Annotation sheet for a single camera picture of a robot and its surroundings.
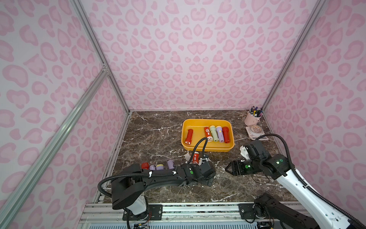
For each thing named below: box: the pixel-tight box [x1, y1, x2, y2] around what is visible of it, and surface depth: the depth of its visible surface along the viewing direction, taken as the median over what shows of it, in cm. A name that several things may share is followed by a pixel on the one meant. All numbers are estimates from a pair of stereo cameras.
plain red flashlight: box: [184, 128, 194, 146], surface depth 102 cm
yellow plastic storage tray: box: [181, 118, 235, 153], surface depth 106 cm
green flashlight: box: [209, 124, 220, 142], surface depth 103 cm
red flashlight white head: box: [204, 126, 214, 143], surface depth 103 cm
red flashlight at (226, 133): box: [222, 126, 231, 144], surface depth 103 cm
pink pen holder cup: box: [244, 110, 263, 127], surface depth 105 cm
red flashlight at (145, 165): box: [141, 162, 150, 170], surface depth 90 cm
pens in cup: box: [249, 105, 265, 118], surface depth 103 cm
